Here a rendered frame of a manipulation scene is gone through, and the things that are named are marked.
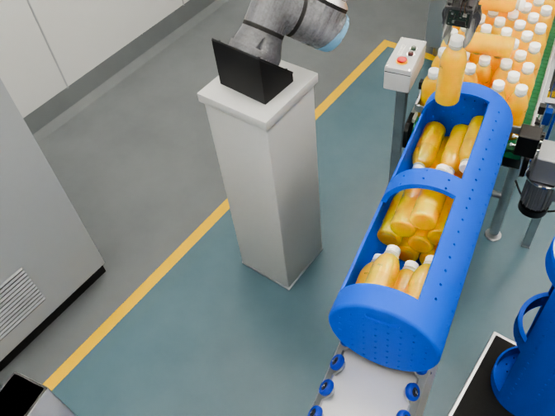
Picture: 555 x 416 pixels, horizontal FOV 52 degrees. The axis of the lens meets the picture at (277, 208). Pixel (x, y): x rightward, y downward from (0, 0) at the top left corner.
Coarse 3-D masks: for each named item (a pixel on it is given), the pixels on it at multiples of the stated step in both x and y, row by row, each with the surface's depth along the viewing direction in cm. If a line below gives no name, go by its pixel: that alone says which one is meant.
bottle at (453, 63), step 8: (448, 48) 157; (456, 48) 155; (464, 48) 157; (448, 56) 157; (456, 56) 156; (464, 56) 157; (440, 64) 161; (448, 64) 158; (456, 64) 157; (464, 64) 158; (440, 72) 162; (448, 72) 160; (456, 72) 159; (464, 72) 162; (440, 80) 164; (448, 80) 162; (456, 80) 161; (440, 88) 165; (448, 88) 164; (456, 88) 164; (440, 96) 167; (448, 96) 166; (456, 96) 166; (440, 104) 169; (448, 104) 168
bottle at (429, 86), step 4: (428, 76) 202; (424, 80) 205; (428, 80) 203; (432, 80) 202; (436, 80) 202; (424, 84) 204; (428, 84) 203; (432, 84) 202; (424, 88) 205; (428, 88) 204; (432, 88) 203; (424, 92) 206; (428, 92) 205; (432, 92) 204; (420, 96) 209; (424, 96) 207; (428, 96) 206; (420, 100) 210; (424, 100) 208; (420, 104) 211; (424, 104) 209
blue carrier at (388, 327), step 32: (480, 96) 172; (416, 128) 182; (448, 128) 192; (480, 128) 165; (480, 160) 159; (448, 192) 149; (480, 192) 155; (448, 224) 144; (480, 224) 154; (448, 256) 140; (352, 288) 137; (384, 288) 132; (448, 288) 137; (352, 320) 138; (384, 320) 132; (416, 320) 128; (448, 320) 136; (384, 352) 143; (416, 352) 135
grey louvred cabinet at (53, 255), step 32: (0, 96) 202; (0, 128) 207; (0, 160) 213; (32, 160) 225; (0, 192) 219; (32, 192) 231; (64, 192) 245; (0, 224) 225; (32, 224) 238; (64, 224) 253; (0, 256) 231; (32, 256) 245; (64, 256) 261; (96, 256) 279; (0, 288) 237; (32, 288) 252; (64, 288) 270; (0, 320) 245; (32, 320) 261; (0, 352) 253
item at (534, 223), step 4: (532, 220) 266; (536, 220) 265; (540, 220) 264; (532, 224) 268; (536, 224) 267; (528, 228) 273; (532, 228) 270; (536, 228) 269; (528, 232) 273; (532, 232) 272; (524, 236) 278; (528, 236) 275; (532, 236) 274; (524, 240) 278; (528, 240) 277; (532, 240) 276; (524, 244) 280; (528, 244) 279
